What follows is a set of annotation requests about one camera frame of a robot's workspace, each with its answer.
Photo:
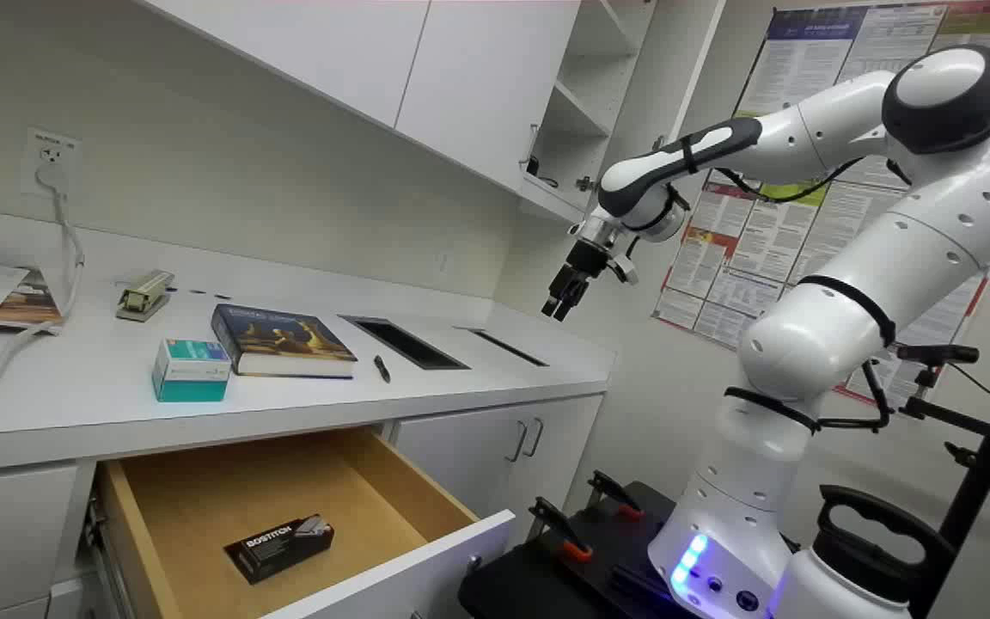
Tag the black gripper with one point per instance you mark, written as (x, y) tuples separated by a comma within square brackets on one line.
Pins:
[(586, 264)]

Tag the wooden drawer white front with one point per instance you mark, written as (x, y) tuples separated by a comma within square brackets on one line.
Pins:
[(221, 504)]

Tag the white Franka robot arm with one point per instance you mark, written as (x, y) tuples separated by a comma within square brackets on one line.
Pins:
[(860, 310)]

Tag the open white shelf cabinet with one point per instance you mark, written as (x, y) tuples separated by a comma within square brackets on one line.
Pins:
[(593, 92)]

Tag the white drawer with knob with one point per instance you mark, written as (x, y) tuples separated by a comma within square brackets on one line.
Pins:
[(1, 538)]

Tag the white lower cabinet door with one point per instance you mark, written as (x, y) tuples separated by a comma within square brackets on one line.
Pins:
[(454, 460), (569, 442)]

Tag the thin pen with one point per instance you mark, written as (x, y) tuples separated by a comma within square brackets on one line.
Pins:
[(384, 371)]

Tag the white upper cabinet door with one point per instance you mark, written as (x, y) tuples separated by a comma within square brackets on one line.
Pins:
[(483, 81), (291, 46)]

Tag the opened white cabinet door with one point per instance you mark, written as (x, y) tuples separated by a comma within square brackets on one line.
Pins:
[(663, 70)]

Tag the black robot cart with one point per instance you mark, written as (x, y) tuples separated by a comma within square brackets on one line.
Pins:
[(565, 581)]

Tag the stack of books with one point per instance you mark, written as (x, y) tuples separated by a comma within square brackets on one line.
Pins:
[(283, 339)]

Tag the small black box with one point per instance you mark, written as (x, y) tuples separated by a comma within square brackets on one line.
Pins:
[(275, 550)]

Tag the teal and white box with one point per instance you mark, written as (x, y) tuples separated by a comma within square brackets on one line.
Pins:
[(189, 371)]

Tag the grey stapler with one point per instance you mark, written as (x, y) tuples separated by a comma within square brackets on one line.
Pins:
[(142, 299)]

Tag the black tripod stand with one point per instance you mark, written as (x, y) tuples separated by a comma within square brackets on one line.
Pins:
[(977, 483)]

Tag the stack of magazines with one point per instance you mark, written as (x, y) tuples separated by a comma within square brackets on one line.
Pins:
[(1, 299)]

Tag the large printed wall poster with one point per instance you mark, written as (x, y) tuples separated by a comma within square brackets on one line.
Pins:
[(771, 229)]

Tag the white wall outlet with plug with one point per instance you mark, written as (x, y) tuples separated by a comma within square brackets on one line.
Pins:
[(48, 150)]

